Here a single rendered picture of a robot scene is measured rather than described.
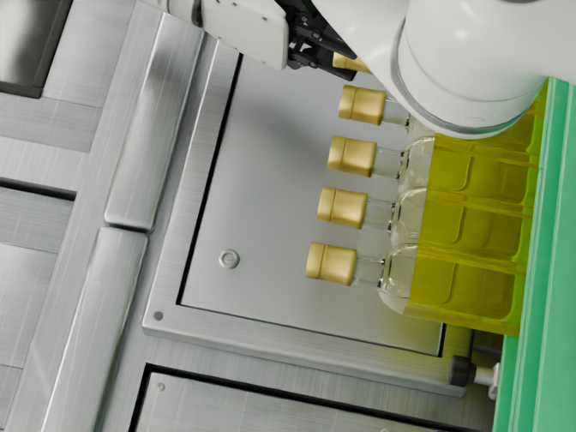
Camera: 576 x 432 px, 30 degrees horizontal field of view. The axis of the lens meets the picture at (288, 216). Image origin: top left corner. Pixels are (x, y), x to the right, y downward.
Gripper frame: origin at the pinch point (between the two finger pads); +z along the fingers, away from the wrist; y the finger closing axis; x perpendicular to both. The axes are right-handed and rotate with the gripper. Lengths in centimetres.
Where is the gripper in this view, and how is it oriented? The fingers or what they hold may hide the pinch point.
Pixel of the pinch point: (342, 51)
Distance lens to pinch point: 111.6
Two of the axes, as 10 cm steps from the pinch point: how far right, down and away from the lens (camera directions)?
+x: 4.4, -8.2, 3.6
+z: 9.0, 4.2, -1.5
